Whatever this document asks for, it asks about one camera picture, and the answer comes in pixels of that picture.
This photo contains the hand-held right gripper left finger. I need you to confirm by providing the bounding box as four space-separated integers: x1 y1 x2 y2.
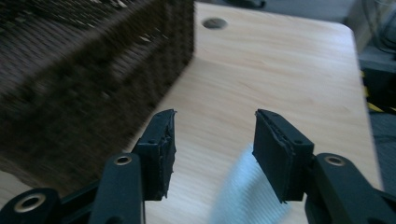
132 108 177 202

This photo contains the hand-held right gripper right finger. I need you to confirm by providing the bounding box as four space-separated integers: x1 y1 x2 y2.
251 108 316 203

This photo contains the light blue cloth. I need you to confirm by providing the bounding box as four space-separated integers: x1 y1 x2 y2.
208 143 293 224

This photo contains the brown woven basket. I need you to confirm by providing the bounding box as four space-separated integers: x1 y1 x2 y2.
0 0 195 197

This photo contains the striped black stand base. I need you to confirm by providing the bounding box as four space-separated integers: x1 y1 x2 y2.
361 66 396 115

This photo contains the grey round table grommet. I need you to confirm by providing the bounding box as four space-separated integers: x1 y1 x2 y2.
201 17 228 30

